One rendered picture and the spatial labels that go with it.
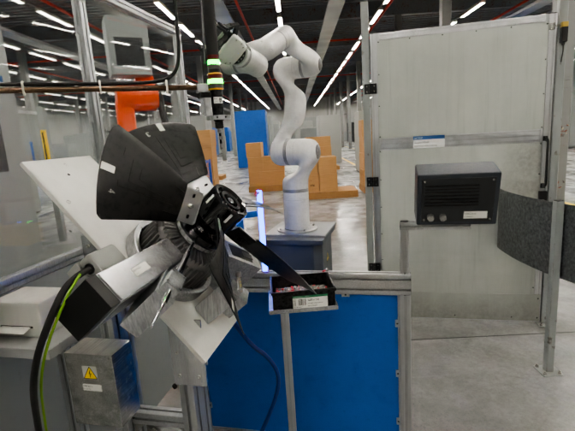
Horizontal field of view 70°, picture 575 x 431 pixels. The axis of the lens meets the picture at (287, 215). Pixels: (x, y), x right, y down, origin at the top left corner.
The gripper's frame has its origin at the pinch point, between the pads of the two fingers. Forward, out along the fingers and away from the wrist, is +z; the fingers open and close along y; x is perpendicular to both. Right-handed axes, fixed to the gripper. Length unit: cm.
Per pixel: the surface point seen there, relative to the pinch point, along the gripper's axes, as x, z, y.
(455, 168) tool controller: -75, -44, -26
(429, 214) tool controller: -82, -42, -10
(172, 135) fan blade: -18.4, 8.5, 26.1
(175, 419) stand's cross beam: -84, 11, 80
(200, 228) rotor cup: -49, 16, 32
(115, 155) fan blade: -33, 41, 24
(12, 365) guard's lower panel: -40, 26, 111
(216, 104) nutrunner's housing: -23.6, 9.1, 8.8
